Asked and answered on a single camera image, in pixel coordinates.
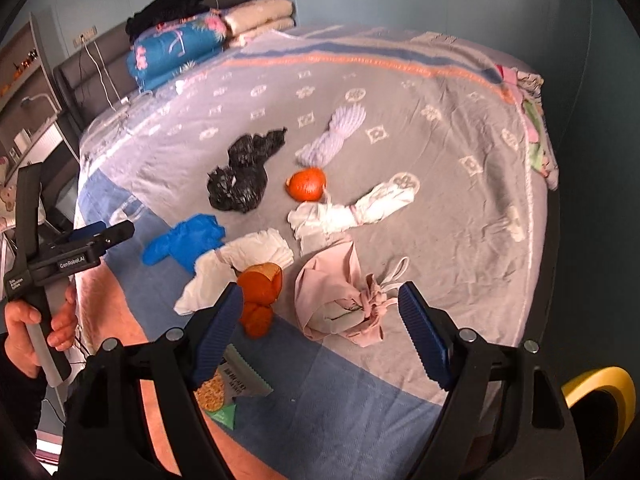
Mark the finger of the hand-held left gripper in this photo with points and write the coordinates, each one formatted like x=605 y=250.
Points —
x=117 y=235
x=87 y=231

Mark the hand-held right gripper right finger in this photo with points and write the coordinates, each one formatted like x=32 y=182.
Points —
x=422 y=335

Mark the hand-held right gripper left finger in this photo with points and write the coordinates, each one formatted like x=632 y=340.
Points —
x=220 y=330

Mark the snack wrapper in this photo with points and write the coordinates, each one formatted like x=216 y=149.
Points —
x=235 y=385

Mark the blue glove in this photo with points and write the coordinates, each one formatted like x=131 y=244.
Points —
x=185 y=242

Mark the pink plastic bag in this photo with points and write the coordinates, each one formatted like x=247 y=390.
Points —
x=325 y=285

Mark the black plastic bag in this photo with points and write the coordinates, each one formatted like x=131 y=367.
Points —
x=237 y=185

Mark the white cloth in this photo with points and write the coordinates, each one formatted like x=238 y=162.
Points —
x=325 y=217

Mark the person's left forearm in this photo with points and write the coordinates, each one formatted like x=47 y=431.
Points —
x=20 y=400

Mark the person's left hand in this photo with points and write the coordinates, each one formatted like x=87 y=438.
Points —
x=20 y=340

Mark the bear print cushion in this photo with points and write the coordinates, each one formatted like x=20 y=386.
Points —
x=7 y=190

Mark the desk lamp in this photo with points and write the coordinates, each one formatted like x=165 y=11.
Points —
x=37 y=102

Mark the grey headboard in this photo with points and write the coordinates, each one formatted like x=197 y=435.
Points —
x=75 y=80

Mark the wooden shelf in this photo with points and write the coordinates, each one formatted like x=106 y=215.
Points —
x=20 y=75

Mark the blue floral folded quilt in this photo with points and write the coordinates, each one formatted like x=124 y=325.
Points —
x=170 y=50

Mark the pink and green cloth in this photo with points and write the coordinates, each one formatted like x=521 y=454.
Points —
x=537 y=135

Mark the black clothes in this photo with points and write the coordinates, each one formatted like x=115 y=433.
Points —
x=165 y=7

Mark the beige pillows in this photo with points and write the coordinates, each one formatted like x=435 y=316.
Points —
x=260 y=15

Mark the wall outlet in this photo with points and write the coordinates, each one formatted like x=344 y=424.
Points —
x=84 y=36

